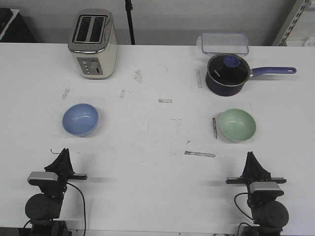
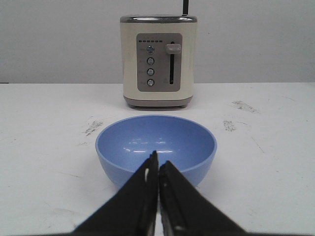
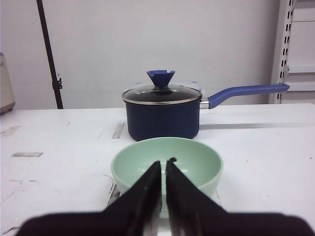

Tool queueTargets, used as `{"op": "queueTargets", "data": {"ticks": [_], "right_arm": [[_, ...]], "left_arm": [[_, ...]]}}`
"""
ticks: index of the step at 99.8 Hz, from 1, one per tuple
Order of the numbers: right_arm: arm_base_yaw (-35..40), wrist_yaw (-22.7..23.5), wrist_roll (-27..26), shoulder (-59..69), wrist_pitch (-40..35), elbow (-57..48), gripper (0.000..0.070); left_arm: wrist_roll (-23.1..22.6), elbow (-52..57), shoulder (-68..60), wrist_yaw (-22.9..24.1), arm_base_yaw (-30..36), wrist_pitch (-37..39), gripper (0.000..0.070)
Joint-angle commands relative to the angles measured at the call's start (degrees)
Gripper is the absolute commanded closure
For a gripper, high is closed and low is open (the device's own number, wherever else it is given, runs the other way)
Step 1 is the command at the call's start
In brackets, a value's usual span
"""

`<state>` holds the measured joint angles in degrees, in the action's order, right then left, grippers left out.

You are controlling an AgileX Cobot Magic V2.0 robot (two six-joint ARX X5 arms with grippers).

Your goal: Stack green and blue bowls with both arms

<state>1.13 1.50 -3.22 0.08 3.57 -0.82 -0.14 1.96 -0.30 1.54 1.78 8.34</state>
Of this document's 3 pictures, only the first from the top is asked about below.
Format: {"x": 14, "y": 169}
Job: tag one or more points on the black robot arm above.
{"x": 268, "y": 215}
{"x": 43, "y": 209}

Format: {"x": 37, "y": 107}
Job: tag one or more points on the glass pot lid blue knob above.
{"x": 228, "y": 69}

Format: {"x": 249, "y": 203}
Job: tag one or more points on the green bowl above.
{"x": 237, "y": 125}

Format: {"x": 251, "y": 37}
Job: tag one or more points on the silver two-slot toaster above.
{"x": 93, "y": 43}

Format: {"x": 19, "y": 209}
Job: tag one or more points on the black tripod pole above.
{"x": 129, "y": 8}

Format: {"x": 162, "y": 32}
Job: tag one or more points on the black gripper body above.
{"x": 58, "y": 189}
{"x": 260, "y": 192}

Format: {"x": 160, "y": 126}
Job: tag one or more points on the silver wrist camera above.
{"x": 264, "y": 187}
{"x": 40, "y": 178}

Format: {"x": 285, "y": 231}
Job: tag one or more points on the dark blue saucepan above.
{"x": 254, "y": 72}

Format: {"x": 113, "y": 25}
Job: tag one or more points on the blue bowl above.
{"x": 80, "y": 120}

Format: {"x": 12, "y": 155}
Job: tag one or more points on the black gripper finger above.
{"x": 58, "y": 165}
{"x": 67, "y": 163}
{"x": 248, "y": 171}
{"x": 257, "y": 170}

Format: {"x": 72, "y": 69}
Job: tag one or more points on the grey metal shelf upright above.
{"x": 298, "y": 30}

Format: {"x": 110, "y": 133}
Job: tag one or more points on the clear plastic food container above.
{"x": 218, "y": 42}

